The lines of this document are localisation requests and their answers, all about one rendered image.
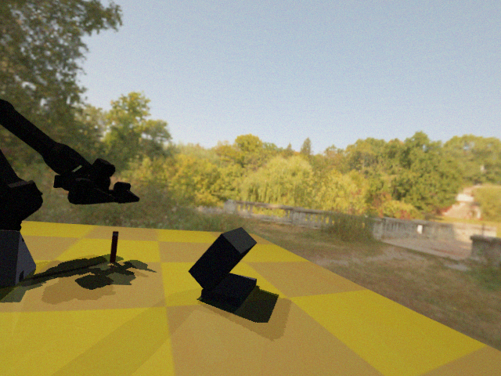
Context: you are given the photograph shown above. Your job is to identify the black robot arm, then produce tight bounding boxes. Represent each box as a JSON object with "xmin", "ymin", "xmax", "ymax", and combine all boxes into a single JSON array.
[{"xmin": 0, "ymin": 99, "xmax": 115, "ymax": 231}]

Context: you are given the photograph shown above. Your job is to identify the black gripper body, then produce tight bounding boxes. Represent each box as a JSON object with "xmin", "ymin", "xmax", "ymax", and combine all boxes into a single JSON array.
[{"xmin": 67, "ymin": 176, "xmax": 131, "ymax": 204}]

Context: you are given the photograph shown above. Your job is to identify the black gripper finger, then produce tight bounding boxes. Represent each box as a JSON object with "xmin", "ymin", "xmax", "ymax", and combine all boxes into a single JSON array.
[
  {"xmin": 80, "ymin": 181, "xmax": 116, "ymax": 204},
  {"xmin": 118, "ymin": 184, "xmax": 139, "ymax": 204}
]

